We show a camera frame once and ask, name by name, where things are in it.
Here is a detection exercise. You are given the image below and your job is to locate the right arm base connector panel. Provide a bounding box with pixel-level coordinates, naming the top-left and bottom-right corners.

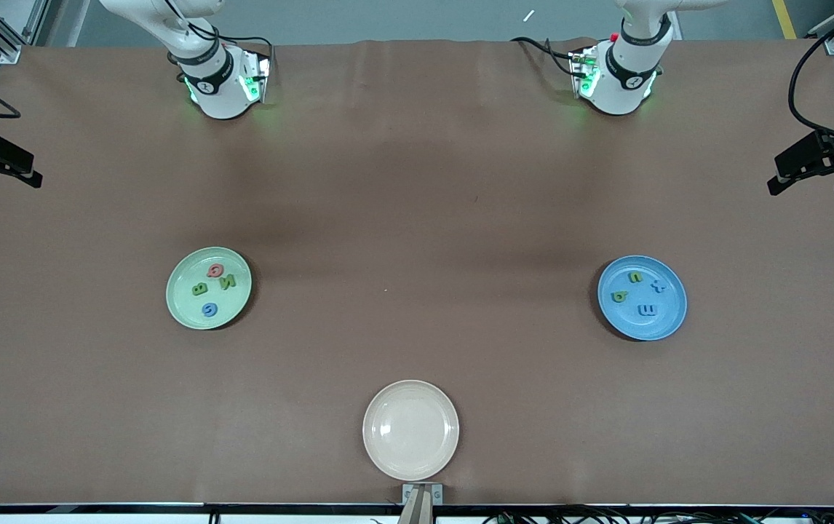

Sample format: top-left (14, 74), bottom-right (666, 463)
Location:
top-left (239, 49), bottom-right (273, 105)

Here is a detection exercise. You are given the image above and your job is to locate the grey metal mounting bracket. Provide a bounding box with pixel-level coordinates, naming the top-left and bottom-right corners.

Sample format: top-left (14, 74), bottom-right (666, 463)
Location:
top-left (401, 483), bottom-right (445, 506)

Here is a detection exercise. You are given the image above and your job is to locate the beige camera stand post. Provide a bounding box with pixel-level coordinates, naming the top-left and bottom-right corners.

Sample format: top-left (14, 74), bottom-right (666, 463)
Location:
top-left (397, 486), bottom-right (435, 524)

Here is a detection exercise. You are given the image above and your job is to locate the black right arm base cable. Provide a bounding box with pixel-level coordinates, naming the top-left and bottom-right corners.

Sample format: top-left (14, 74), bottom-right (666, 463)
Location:
top-left (167, 0), bottom-right (274, 63)

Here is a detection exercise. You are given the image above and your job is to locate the blue plate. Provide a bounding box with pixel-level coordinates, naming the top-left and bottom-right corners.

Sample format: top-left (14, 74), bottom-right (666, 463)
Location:
top-left (597, 255), bottom-right (688, 342)

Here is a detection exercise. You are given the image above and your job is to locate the beige plate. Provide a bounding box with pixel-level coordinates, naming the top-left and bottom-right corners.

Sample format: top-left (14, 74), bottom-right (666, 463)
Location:
top-left (362, 379), bottom-right (461, 482)

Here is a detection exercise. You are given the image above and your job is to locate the black left arm base cable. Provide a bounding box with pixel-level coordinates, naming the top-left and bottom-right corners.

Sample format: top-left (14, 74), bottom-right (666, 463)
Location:
top-left (510, 36), bottom-right (587, 78)

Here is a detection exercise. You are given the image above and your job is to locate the left arm base connector panel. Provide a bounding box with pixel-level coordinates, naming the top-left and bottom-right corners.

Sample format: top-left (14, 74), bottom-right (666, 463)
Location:
top-left (568, 45), bottom-right (602, 100)

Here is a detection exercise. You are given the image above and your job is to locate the light green plate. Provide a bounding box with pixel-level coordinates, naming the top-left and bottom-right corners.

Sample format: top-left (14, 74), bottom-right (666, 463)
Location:
top-left (165, 247), bottom-right (253, 331)

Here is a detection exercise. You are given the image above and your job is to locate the black arm base cable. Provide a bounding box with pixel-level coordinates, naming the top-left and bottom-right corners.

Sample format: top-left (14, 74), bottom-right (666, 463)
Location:
top-left (167, 0), bottom-right (274, 63)
top-left (510, 36), bottom-right (587, 78)

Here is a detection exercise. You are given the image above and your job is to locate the brown table mat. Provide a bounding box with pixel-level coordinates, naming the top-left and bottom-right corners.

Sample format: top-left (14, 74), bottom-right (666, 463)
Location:
top-left (0, 38), bottom-right (834, 507)

